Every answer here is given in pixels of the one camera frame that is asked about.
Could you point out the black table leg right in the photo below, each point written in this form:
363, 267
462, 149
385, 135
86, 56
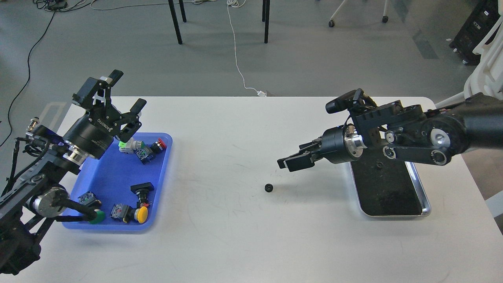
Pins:
266, 4

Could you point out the blue plastic tray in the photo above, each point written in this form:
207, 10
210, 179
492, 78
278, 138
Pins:
111, 177

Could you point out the red push button switch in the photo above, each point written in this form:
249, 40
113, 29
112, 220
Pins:
146, 153

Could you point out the black Robotiq image left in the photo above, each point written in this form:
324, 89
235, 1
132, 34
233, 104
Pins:
95, 131

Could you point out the green round push button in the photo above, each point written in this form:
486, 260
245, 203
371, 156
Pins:
90, 200

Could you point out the white chair base with casters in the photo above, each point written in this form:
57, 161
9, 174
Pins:
347, 13

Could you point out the black Robotiq image right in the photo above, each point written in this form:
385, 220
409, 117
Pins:
338, 145

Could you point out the silver metal tray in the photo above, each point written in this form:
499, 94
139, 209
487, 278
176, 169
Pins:
395, 191

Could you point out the black table leg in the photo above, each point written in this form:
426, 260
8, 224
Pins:
175, 19
266, 4

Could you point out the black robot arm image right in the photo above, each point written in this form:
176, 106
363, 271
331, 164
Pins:
403, 133

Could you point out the black square push button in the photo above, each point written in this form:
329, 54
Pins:
142, 191

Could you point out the black cart on wheels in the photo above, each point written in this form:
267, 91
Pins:
476, 27

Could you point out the black table leg left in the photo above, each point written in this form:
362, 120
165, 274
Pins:
175, 19

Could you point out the yellow push button switch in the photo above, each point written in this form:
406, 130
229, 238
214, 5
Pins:
126, 213

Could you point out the green white push button switch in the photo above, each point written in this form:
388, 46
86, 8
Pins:
131, 146

